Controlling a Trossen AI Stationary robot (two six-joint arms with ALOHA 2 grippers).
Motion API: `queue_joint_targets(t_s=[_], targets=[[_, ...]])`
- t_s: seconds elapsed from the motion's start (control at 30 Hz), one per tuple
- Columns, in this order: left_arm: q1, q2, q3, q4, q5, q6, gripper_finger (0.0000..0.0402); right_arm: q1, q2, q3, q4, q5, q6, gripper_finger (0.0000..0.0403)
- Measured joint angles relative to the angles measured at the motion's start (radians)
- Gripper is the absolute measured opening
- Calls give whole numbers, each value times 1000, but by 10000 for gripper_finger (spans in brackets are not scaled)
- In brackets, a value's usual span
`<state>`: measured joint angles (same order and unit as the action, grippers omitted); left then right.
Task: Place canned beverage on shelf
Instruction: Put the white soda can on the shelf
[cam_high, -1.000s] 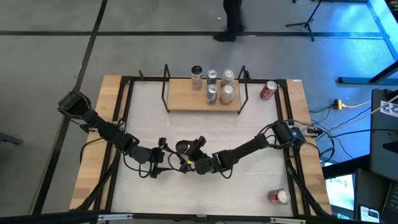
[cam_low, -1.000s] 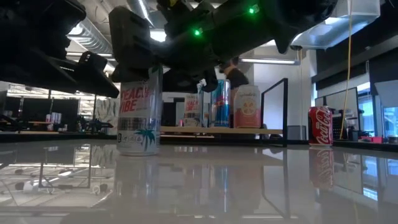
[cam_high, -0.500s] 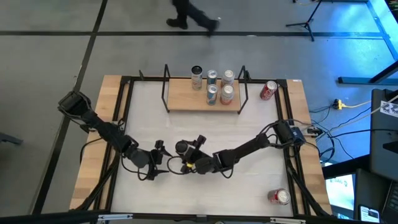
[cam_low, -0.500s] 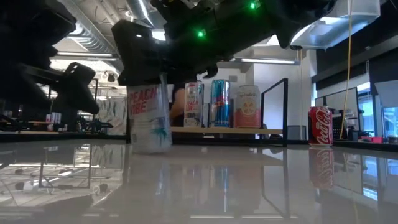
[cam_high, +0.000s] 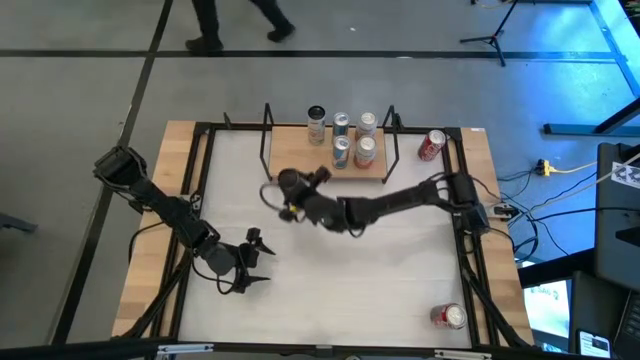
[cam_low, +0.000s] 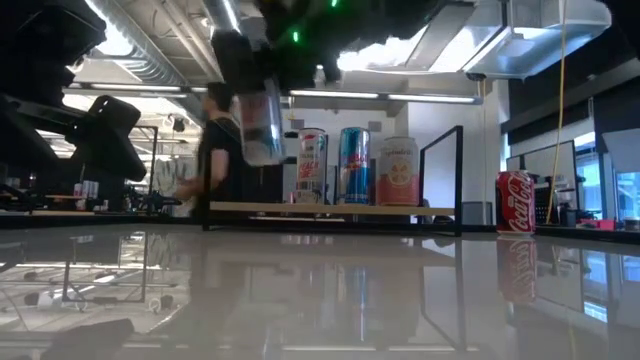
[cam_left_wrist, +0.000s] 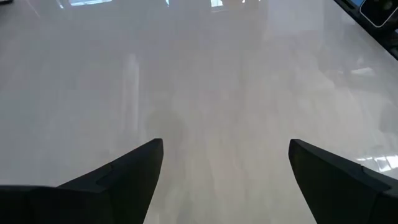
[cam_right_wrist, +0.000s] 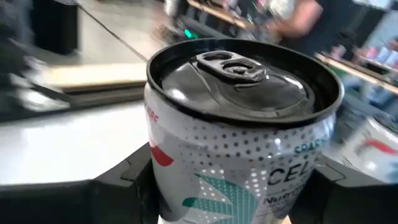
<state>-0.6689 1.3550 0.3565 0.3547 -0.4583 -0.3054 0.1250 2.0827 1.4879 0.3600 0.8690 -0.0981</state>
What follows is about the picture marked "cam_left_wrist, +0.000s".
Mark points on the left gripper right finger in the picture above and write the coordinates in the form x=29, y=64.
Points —
x=342, y=199

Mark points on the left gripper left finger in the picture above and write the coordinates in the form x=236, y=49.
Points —
x=93, y=202

